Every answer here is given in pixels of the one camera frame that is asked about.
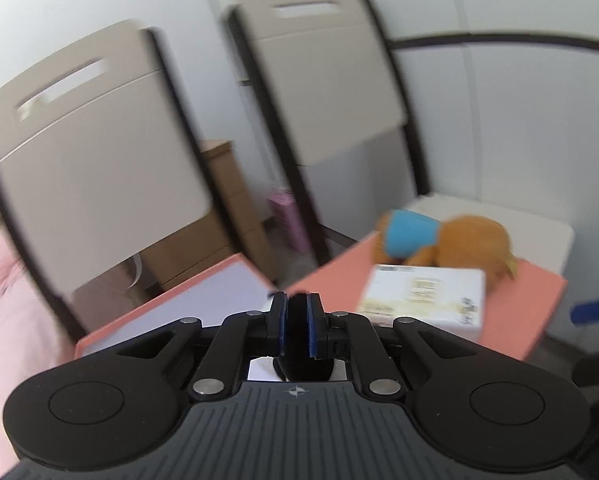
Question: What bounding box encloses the brown plush toy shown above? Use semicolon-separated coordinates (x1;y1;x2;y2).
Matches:
374;209;523;291

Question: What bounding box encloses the beige folding chair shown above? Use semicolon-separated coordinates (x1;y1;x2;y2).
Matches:
222;0;577;356
0;19;240;356

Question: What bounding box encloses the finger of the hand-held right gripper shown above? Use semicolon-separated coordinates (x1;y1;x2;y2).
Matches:
569;296;599;327
572;354;599;401

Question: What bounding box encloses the salmon storage box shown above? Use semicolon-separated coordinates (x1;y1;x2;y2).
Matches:
74;252;282;361

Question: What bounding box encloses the wooden drawer cabinet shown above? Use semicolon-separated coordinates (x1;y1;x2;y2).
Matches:
142;140;280;291

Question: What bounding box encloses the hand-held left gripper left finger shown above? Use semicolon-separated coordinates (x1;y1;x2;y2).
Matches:
82;292;288;401

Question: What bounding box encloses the pink carton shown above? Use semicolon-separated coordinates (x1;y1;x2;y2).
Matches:
269;187;313;253

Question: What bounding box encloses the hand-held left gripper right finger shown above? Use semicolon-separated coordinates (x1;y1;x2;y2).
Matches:
307;294;485;401

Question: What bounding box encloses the black rail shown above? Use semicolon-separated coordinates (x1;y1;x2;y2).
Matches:
387;31;599;58

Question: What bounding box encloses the white cardboard box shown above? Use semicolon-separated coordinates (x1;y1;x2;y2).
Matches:
357;264;487;340

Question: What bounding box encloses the bed with pink bedding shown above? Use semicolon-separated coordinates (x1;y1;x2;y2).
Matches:
0;230;82;480

